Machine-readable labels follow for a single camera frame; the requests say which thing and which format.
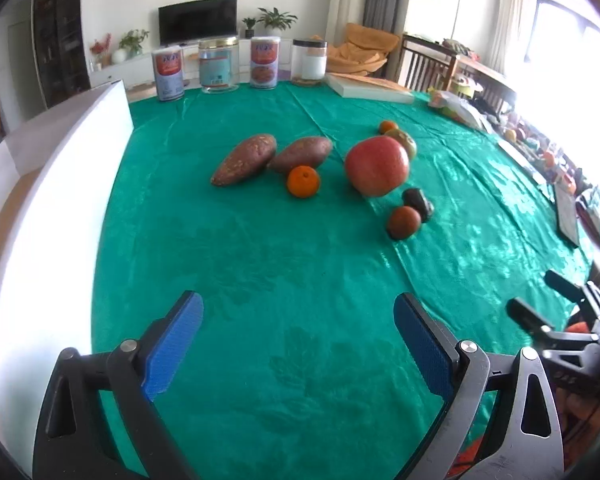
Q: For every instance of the red-label tin can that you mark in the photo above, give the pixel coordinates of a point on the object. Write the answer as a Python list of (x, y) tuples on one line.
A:
[(265, 62)]

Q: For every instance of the reddish-brown sweet potato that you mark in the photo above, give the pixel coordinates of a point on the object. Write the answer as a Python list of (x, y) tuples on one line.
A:
[(242, 160), (300, 154)]

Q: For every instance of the white vase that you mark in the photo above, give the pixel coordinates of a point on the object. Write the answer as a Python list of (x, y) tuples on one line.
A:
[(119, 56)]

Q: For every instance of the red apple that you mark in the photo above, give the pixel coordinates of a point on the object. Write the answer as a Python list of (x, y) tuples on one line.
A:
[(377, 165)]

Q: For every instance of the red flower bouquet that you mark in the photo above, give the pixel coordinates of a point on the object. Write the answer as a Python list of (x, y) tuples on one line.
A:
[(100, 47)]

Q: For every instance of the flat white box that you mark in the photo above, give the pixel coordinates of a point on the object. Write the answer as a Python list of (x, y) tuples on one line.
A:
[(370, 90)]

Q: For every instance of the wooden chair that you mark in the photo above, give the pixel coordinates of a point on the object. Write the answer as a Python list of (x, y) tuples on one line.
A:
[(430, 65)]

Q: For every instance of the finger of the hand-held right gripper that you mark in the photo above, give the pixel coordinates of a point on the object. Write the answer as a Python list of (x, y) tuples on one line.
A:
[(527, 316), (565, 287)]

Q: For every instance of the white window curtain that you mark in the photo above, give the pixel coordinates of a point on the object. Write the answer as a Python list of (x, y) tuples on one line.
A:
[(517, 10)]

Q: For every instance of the clear jar with white contents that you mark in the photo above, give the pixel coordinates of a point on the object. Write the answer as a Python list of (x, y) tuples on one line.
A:
[(309, 62)]

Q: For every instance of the white foam board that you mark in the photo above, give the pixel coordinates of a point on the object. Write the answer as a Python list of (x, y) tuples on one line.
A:
[(40, 260)]

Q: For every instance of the blue-white tin can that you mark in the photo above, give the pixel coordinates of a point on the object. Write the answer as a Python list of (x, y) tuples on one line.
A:
[(168, 75)]

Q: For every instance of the brown-orange round fruit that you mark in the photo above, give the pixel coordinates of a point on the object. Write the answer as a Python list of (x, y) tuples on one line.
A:
[(404, 221)]

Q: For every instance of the dark wrinkled fruit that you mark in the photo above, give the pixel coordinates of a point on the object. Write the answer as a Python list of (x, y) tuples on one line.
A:
[(418, 202)]

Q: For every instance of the orange mandarin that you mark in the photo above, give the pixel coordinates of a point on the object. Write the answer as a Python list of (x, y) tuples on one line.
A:
[(303, 182), (388, 126)]

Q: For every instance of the large potted green plant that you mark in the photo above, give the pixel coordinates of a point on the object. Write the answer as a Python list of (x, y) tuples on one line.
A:
[(277, 20)]

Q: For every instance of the printed plastic bag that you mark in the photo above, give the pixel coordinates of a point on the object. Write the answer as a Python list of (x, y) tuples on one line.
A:
[(455, 106)]

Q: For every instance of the orange beanbag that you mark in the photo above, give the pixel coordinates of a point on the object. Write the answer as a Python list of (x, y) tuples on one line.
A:
[(362, 45)]

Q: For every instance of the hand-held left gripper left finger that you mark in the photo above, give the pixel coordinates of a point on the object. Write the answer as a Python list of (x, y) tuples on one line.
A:
[(175, 345)]

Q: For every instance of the black television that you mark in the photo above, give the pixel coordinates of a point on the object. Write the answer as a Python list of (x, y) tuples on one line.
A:
[(198, 20)]

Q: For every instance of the clear jar with blue label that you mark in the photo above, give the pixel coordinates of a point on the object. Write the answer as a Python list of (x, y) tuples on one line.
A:
[(218, 66)]

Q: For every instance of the white television cabinet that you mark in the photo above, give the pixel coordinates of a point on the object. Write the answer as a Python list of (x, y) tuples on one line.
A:
[(135, 67)]

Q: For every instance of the green-brown round fruit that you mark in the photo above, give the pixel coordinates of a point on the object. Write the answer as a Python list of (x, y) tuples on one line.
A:
[(406, 141)]

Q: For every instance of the leafy green houseplant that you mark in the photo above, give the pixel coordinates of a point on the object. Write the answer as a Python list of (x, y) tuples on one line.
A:
[(133, 41)]

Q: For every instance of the small potted green plant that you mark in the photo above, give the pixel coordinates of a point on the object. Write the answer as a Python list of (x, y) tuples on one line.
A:
[(249, 26)]

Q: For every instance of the dark tall cabinet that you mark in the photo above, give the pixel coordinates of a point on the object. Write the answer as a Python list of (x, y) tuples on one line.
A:
[(60, 30)]

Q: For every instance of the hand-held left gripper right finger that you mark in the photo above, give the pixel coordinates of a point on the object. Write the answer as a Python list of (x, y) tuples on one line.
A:
[(422, 345)]

